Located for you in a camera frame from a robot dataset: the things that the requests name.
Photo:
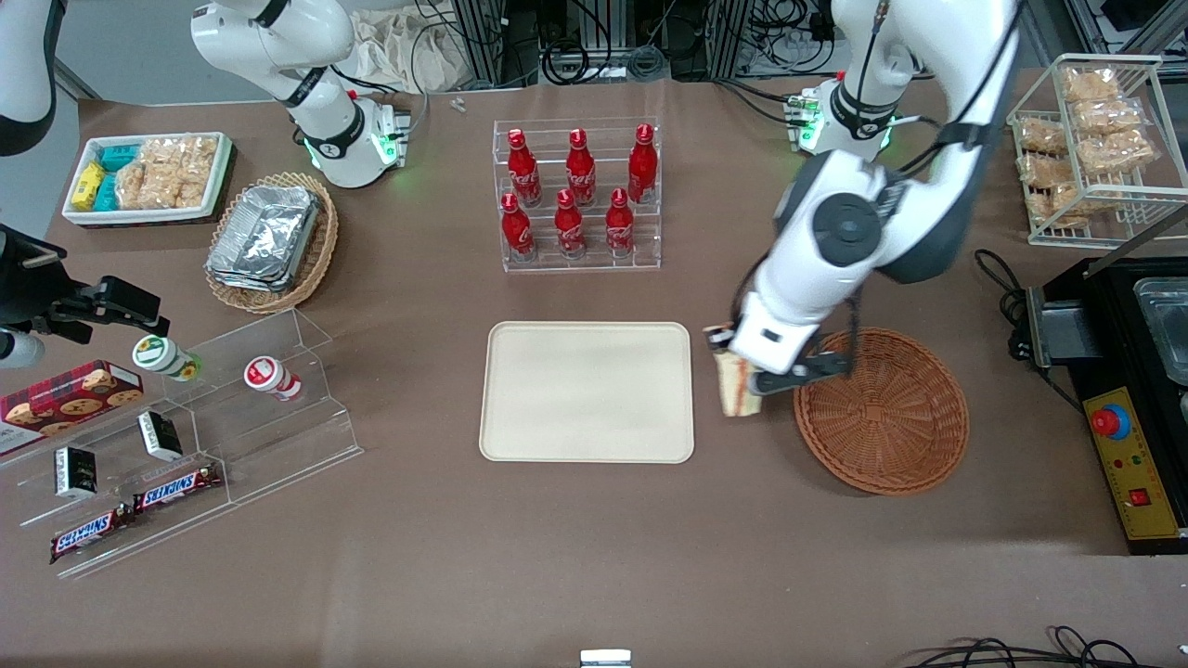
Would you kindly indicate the steel pan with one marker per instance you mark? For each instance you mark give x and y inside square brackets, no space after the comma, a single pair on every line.
[1169,334]

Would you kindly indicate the clear acrylic bottle rack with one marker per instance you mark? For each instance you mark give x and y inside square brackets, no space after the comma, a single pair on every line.
[640,246]

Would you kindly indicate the teal snack packet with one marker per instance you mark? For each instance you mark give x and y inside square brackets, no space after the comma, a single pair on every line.
[105,193]
[119,158]

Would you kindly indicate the beige plastic serving tray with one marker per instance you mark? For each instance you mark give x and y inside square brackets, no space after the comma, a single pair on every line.
[587,391]

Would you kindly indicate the stacked aluminium foil containers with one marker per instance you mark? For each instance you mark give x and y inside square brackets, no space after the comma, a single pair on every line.
[264,237]

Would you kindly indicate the white clip at table edge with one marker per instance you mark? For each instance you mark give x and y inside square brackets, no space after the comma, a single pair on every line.
[605,659]

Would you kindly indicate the white rectangular snack bin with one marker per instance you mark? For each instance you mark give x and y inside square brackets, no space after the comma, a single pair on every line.
[218,176]

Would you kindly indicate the red emergency stop button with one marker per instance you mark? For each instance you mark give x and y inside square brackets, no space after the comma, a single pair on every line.
[1111,422]

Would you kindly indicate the yellow snack packet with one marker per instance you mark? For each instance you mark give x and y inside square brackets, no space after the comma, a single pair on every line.
[88,186]

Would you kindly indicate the oval tan wicker basket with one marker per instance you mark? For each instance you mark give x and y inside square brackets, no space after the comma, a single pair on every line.
[320,250]

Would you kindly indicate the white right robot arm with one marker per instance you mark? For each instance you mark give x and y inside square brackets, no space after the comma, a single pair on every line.
[325,121]

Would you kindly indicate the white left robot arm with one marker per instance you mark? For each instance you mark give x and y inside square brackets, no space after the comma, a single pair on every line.
[835,232]

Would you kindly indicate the clear rice cracker bag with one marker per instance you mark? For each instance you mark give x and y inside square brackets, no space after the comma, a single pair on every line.
[181,153]
[190,188]
[144,188]

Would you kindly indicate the red lid yogurt cup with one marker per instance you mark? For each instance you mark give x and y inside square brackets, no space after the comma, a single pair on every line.
[269,376]

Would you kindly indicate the round brown wicker basket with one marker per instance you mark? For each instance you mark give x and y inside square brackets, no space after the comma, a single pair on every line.
[882,427]

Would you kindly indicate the clear acrylic step display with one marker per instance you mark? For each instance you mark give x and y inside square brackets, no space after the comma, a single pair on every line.
[278,436]

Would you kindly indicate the grey metal bracket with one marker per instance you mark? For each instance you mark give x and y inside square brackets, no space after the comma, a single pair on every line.
[1063,329]

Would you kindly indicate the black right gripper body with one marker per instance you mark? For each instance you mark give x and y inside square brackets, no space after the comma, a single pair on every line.
[30,289]

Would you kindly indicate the brown Snickers bar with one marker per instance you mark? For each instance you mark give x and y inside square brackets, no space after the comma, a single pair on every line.
[88,535]
[176,489]

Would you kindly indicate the green lid yogurt cup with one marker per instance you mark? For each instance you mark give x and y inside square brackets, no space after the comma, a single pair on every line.
[162,356]

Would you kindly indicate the red tartan cookie box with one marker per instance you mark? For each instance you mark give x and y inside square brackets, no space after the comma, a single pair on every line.
[70,399]

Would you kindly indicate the triangular sandwich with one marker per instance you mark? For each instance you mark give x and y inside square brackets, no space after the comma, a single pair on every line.
[738,390]

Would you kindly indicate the beige crumpled cloth bag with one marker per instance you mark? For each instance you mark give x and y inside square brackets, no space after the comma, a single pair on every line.
[408,51]

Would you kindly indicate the small black white carton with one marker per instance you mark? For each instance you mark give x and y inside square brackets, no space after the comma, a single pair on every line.
[160,436]
[76,473]

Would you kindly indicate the yellow control panel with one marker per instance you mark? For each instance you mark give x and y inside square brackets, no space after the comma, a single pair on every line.
[1137,468]

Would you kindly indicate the black appliance housing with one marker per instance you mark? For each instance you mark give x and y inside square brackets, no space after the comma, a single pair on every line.
[1109,362]

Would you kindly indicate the red cola bottle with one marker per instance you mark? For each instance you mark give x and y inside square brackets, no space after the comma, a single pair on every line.
[580,172]
[619,227]
[642,167]
[516,230]
[569,227]
[523,172]

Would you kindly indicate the brown pastry snack bag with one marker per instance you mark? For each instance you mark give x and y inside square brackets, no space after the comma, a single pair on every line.
[1118,151]
[1049,172]
[1091,83]
[1109,116]
[1044,136]
[1063,206]

